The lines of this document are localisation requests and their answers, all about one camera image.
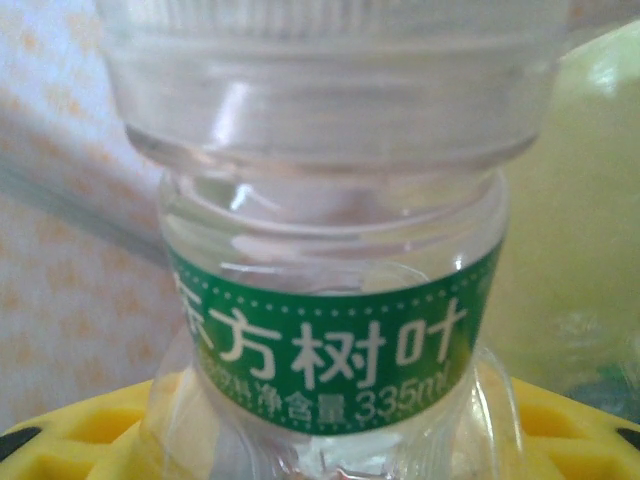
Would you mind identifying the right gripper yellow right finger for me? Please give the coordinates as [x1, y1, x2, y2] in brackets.
[504, 377, 640, 480]

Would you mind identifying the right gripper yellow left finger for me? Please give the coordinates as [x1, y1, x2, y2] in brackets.
[0, 377, 166, 480]

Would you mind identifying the clear bottle green neck band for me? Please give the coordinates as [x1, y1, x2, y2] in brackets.
[94, 0, 574, 480]

